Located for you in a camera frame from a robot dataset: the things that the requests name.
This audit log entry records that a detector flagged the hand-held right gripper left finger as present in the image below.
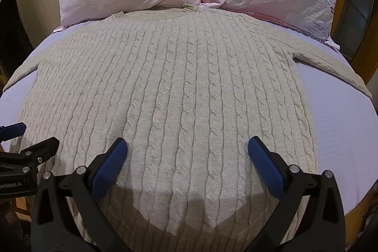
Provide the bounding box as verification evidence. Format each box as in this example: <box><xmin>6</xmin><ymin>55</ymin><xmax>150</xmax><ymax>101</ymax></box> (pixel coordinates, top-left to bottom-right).
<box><xmin>30</xmin><ymin>137</ymin><xmax>132</xmax><ymax>252</ymax></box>

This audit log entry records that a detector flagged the wooden bed frame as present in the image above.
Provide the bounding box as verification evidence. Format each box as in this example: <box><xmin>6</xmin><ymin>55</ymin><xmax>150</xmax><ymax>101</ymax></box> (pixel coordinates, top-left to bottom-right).
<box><xmin>330</xmin><ymin>0</ymin><xmax>378</xmax><ymax>87</ymax></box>

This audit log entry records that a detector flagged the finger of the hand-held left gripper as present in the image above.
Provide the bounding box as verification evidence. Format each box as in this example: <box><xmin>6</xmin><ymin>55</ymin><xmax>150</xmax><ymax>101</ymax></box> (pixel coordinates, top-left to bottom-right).
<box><xmin>0</xmin><ymin>122</ymin><xmax>26</xmax><ymax>143</ymax></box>
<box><xmin>0</xmin><ymin>137</ymin><xmax>60</xmax><ymax>176</ymax></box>

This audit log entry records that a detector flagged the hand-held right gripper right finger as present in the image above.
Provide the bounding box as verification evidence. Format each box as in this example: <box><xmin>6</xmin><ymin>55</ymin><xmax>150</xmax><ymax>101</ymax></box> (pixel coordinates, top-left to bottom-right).
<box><xmin>247</xmin><ymin>136</ymin><xmax>347</xmax><ymax>252</ymax></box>

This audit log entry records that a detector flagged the cream cable-knit sweater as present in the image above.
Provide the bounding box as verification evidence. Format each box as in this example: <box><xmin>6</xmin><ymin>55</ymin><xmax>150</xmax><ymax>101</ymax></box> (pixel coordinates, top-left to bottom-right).
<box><xmin>2</xmin><ymin>3</ymin><xmax>373</xmax><ymax>252</ymax></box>

